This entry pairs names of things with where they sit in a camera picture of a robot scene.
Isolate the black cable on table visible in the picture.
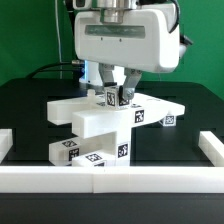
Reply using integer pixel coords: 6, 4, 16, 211
25, 60, 84, 80

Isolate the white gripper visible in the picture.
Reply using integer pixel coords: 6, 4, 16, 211
75, 8, 180, 100

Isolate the white left fence rail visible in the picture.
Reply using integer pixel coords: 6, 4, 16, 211
0, 129, 13, 163

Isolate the white chair back part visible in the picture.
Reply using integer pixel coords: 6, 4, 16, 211
47, 92, 185, 139

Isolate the white front fence rail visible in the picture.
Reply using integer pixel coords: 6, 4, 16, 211
0, 166, 224, 193

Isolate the white tagged cube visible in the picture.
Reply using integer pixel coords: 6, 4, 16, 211
159, 115, 176, 127
104, 86, 130, 109

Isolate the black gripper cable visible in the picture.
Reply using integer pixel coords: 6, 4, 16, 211
166, 0, 194, 46

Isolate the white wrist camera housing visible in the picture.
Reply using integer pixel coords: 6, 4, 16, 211
72, 0, 98, 10

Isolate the white hanging cable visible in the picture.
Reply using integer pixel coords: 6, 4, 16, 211
54, 0, 64, 80

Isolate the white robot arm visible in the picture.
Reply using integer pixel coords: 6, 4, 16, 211
64, 0, 180, 99

